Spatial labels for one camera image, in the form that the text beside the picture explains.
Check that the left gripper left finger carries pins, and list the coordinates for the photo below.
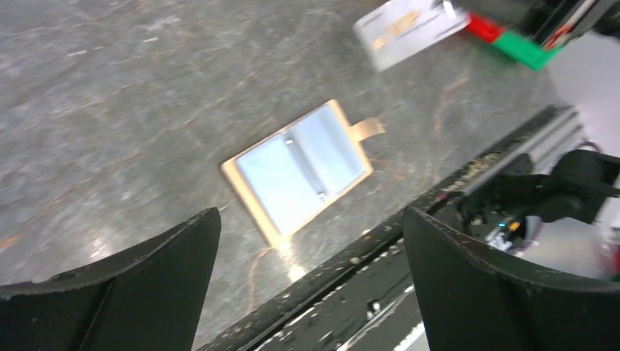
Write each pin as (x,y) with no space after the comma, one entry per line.
(147,297)

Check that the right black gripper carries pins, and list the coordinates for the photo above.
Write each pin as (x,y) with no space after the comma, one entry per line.
(549,23)

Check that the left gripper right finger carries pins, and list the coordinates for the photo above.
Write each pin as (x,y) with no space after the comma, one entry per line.
(475,297)

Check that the white credit card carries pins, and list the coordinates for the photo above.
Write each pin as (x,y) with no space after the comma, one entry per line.
(399,29)

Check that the beige leather card holder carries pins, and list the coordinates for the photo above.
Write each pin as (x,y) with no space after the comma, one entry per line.
(291,176)

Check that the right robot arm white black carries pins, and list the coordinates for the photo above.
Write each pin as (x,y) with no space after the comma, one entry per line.
(576,188)

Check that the green plastic bin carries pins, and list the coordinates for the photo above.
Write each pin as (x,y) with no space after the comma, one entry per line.
(524,51)

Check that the red plastic bin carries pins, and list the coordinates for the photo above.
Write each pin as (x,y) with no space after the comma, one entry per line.
(483,28)

